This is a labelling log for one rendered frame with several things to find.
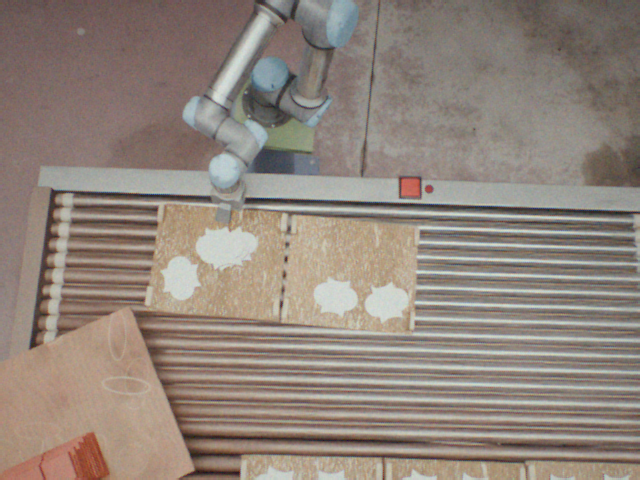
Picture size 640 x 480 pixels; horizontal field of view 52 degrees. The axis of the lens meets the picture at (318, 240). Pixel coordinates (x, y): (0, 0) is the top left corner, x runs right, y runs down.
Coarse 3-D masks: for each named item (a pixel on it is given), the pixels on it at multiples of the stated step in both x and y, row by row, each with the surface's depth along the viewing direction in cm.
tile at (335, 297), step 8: (328, 280) 203; (320, 288) 202; (328, 288) 202; (336, 288) 203; (344, 288) 203; (320, 296) 202; (328, 296) 202; (336, 296) 202; (344, 296) 202; (352, 296) 202; (320, 304) 201; (328, 304) 201; (336, 304) 201; (344, 304) 201; (352, 304) 201; (336, 312) 201
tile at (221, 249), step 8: (224, 232) 203; (208, 240) 202; (216, 240) 202; (224, 240) 202; (232, 240) 202; (240, 240) 202; (200, 248) 201; (208, 248) 201; (216, 248) 201; (224, 248) 201; (232, 248) 201; (240, 248) 201; (200, 256) 200; (208, 256) 200; (216, 256) 200; (224, 256) 201; (232, 256) 201; (216, 264) 200; (224, 264) 200
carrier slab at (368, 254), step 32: (320, 224) 209; (352, 224) 209; (384, 224) 210; (320, 256) 206; (352, 256) 206; (384, 256) 207; (416, 256) 207; (288, 288) 203; (352, 288) 204; (288, 320) 201; (320, 320) 201; (352, 320) 201
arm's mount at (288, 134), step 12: (240, 96) 222; (240, 108) 221; (240, 120) 220; (252, 120) 220; (288, 120) 221; (276, 132) 220; (288, 132) 220; (300, 132) 221; (312, 132) 221; (264, 144) 219; (276, 144) 219; (288, 144) 220; (300, 144) 220; (312, 144) 220
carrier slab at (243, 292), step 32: (160, 224) 207; (192, 224) 207; (224, 224) 208; (256, 224) 208; (160, 256) 204; (192, 256) 205; (256, 256) 205; (160, 288) 202; (224, 288) 202; (256, 288) 203
